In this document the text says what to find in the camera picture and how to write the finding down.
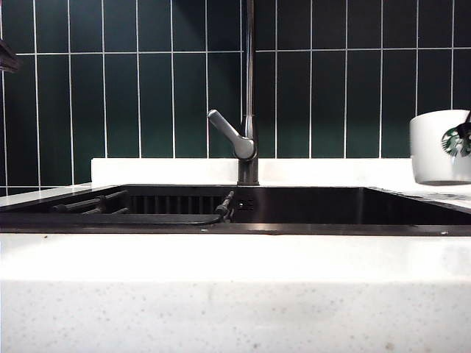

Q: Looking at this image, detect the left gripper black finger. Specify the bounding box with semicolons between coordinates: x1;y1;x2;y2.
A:
0;38;20;74

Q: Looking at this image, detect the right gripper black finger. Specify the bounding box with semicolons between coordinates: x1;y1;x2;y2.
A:
453;109;471;143

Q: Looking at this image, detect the white Starbucks logo mug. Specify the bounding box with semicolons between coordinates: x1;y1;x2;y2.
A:
408;109;471;186

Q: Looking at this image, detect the black sink basin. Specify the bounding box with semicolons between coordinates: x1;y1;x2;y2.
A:
0;183;471;237

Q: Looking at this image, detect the black sink drain rack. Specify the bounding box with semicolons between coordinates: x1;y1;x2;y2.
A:
0;189;222;227

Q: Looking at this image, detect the dark metal faucet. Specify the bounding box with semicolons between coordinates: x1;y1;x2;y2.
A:
236;0;261;186

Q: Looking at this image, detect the small black sink rod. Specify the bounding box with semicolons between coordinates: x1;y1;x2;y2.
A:
214;190;236;224

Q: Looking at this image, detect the grey faucet lever handle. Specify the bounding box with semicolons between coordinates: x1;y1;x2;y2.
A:
207;109;258;160

